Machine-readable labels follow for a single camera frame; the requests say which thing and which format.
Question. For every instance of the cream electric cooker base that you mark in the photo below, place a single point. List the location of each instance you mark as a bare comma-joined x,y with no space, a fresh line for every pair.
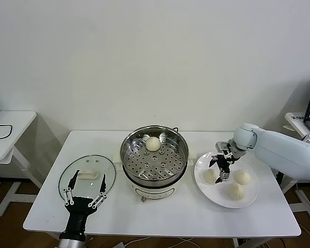
155,192

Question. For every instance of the white side table with charger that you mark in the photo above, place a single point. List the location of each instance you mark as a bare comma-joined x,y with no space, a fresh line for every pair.
15,129

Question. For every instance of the black power brick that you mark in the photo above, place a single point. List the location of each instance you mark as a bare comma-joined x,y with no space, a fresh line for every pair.
279,178

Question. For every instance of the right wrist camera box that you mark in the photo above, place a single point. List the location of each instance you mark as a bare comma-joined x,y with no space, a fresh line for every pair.
222,146

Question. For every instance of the white steamed baozi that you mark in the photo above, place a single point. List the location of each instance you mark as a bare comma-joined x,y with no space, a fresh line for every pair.
243,177
152,144
236,191
209,178

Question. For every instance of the round glass lid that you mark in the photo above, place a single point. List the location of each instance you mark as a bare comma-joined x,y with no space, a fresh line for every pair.
111,170

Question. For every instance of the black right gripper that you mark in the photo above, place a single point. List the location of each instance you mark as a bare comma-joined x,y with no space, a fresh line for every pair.
226,161

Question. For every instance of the stainless steel steamer basket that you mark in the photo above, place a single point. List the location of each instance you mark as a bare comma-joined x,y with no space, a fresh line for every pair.
170,165

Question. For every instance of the white round plate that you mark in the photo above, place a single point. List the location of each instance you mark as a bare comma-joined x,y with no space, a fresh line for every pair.
222,199

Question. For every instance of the white side table with laptop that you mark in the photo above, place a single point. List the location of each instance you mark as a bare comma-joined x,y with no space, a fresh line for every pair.
297,117

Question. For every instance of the white power strip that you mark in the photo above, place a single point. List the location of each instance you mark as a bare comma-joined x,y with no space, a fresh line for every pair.
120,245

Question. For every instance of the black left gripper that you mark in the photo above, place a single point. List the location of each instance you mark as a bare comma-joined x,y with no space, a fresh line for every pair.
78,211

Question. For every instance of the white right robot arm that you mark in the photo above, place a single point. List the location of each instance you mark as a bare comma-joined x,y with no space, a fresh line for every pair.
273,147

